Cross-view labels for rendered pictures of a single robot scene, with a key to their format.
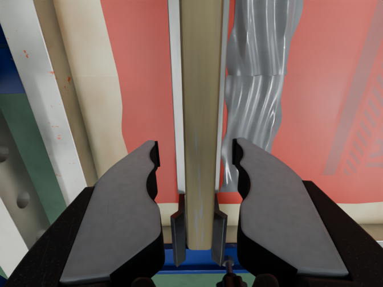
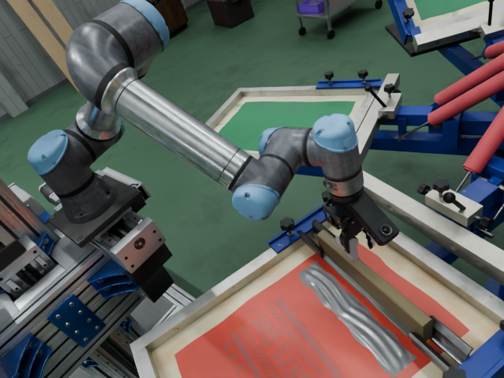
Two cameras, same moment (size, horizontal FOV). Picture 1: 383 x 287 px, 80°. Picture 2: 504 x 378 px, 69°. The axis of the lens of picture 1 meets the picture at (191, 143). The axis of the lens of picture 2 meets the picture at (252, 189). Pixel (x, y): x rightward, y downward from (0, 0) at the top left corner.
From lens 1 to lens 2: 79 cm
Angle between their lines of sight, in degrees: 25
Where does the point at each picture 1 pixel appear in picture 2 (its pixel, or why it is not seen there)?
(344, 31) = (333, 346)
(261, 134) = (325, 292)
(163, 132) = not seen: hidden behind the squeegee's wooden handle
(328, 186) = (271, 295)
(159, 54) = not seen: hidden behind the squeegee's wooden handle
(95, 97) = (397, 260)
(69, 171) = not seen: hidden behind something
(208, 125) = (358, 267)
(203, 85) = (370, 274)
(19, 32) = (433, 259)
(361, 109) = (295, 330)
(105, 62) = (404, 274)
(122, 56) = (400, 280)
